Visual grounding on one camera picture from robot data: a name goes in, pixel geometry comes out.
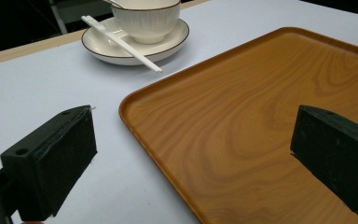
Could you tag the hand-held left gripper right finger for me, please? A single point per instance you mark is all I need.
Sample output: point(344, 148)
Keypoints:
point(338, 155)

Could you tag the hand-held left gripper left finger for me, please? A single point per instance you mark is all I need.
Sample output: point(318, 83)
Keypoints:
point(52, 161)

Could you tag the white plate with dark rim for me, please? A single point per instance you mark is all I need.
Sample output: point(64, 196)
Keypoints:
point(105, 46)

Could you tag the white chopsticks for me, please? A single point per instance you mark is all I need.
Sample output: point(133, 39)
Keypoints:
point(121, 42)

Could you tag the white ribbed bowl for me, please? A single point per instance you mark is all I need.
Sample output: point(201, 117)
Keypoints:
point(147, 21)

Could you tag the wooden tray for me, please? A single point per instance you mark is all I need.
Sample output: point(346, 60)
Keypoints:
point(236, 130)

